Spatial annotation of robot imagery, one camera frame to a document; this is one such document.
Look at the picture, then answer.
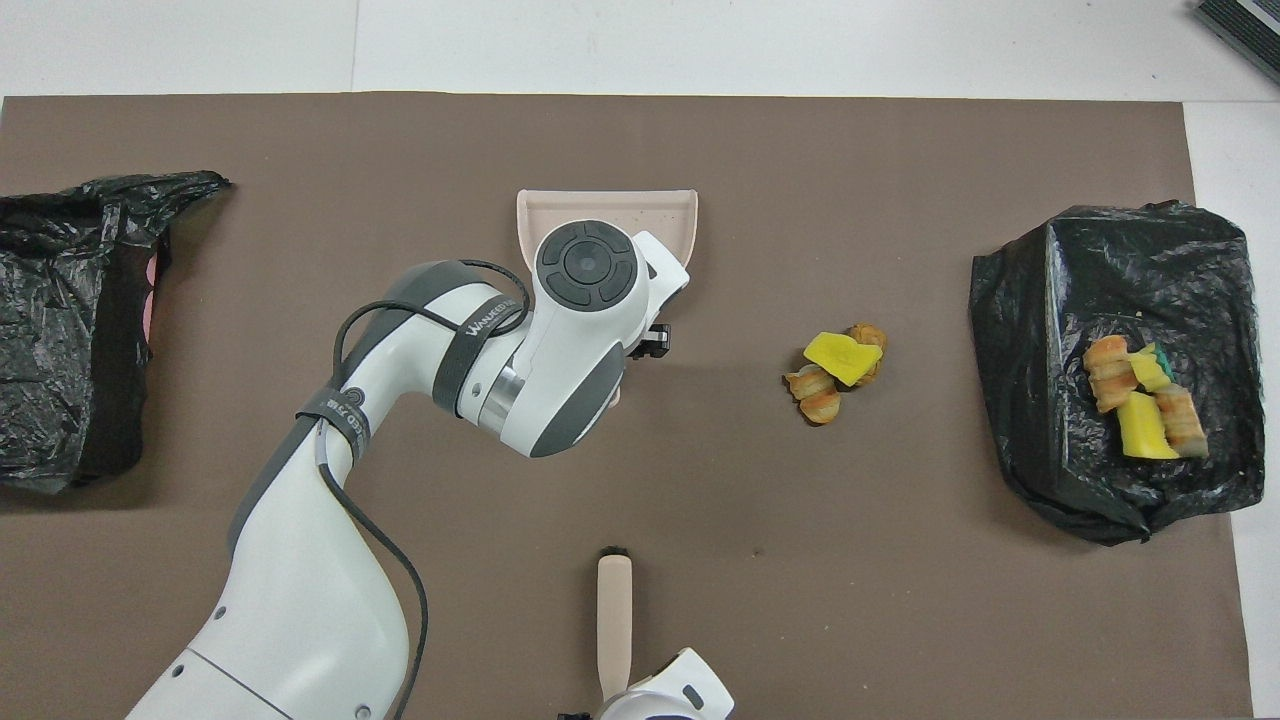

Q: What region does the toy croissant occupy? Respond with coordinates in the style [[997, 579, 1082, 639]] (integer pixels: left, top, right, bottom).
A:
[[783, 364, 843, 425]]

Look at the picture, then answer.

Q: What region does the brown table mat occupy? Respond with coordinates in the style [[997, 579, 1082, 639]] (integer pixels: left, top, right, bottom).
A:
[[0, 92, 1256, 720]]

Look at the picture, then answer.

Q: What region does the yellow sponge wedge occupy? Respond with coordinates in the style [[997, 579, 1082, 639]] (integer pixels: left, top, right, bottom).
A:
[[1117, 392, 1181, 461]]

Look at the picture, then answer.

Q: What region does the brown round bread roll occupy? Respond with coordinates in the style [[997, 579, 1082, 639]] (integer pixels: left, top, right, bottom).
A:
[[846, 322, 888, 386]]

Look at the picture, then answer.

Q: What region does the dark ridged object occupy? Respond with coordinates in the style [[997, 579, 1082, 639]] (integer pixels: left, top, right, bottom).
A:
[[1195, 0, 1280, 86]]

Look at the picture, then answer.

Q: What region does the beige hand brush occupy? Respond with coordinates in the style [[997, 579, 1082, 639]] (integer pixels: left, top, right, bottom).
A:
[[597, 546, 633, 701]]

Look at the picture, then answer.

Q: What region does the yellow sponge with green pad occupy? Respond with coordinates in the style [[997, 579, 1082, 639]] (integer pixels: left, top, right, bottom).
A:
[[1130, 343, 1174, 393]]

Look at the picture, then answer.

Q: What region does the beige plastic dustpan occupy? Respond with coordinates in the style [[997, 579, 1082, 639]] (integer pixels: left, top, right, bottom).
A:
[[516, 188, 699, 409]]

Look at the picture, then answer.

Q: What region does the large yellow sponge piece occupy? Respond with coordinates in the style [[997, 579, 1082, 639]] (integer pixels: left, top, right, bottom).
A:
[[803, 332, 885, 387]]

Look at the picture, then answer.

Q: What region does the crusty bread chunk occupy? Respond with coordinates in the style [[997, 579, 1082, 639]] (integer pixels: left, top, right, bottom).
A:
[[1153, 385, 1209, 459], [1083, 335, 1141, 414]]

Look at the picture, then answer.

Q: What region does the black bag lined pink bin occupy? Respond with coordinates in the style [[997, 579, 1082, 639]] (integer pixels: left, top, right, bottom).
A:
[[0, 170, 233, 494]]

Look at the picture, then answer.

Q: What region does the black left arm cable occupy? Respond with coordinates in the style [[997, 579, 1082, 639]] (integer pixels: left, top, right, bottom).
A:
[[315, 258, 531, 720]]

